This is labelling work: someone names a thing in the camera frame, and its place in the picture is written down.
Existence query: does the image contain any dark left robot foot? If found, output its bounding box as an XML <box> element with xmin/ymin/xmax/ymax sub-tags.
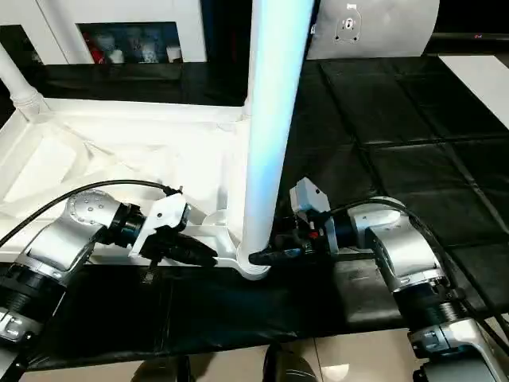
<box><xmin>133</xmin><ymin>353</ymin><xmax>191</xmax><ymax>382</ymax></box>

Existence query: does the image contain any black work mat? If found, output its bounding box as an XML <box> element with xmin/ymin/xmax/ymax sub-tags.
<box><xmin>0</xmin><ymin>54</ymin><xmax>509</xmax><ymax>368</ymax></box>

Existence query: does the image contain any white flat board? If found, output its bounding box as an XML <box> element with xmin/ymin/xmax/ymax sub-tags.
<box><xmin>437</xmin><ymin>54</ymin><xmax>509</xmax><ymax>133</ymax></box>

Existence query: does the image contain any white plastic table top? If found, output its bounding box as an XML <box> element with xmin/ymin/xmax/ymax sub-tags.
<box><xmin>0</xmin><ymin>97</ymin><xmax>279</xmax><ymax>283</ymax></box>

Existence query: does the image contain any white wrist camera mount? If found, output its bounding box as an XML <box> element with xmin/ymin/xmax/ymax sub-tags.
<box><xmin>129</xmin><ymin>193</ymin><xmax>192</xmax><ymax>259</ymax></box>
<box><xmin>289</xmin><ymin>177</ymin><xmax>340</xmax><ymax>255</ymax></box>

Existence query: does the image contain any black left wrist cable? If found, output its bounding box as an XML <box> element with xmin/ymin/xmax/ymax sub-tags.
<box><xmin>0</xmin><ymin>180</ymin><xmax>185</xmax><ymax>247</ymax></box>

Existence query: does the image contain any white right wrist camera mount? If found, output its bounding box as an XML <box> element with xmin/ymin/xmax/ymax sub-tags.
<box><xmin>289</xmin><ymin>177</ymin><xmax>340</xmax><ymax>255</ymax></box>

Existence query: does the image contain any black furniture with yellow label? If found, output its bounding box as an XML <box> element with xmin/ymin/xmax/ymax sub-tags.
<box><xmin>204</xmin><ymin>0</ymin><xmax>323</xmax><ymax>64</ymax></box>

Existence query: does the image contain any dark right robot foot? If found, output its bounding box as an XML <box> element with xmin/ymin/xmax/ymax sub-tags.
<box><xmin>262</xmin><ymin>344</ymin><xmax>320</xmax><ymax>382</ymax></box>

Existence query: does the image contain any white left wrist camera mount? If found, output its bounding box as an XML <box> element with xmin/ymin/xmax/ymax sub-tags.
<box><xmin>129</xmin><ymin>193</ymin><xmax>192</xmax><ymax>259</ymax></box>

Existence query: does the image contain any dark robot foot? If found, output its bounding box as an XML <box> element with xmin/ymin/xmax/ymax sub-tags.
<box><xmin>133</xmin><ymin>353</ymin><xmax>191</xmax><ymax>382</ymax></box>
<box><xmin>262</xmin><ymin>344</ymin><xmax>320</xmax><ymax>382</ymax></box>

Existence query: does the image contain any white glass-door cabinet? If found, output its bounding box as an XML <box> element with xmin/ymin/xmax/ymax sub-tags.
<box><xmin>0</xmin><ymin>0</ymin><xmax>208</xmax><ymax>67</ymax></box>

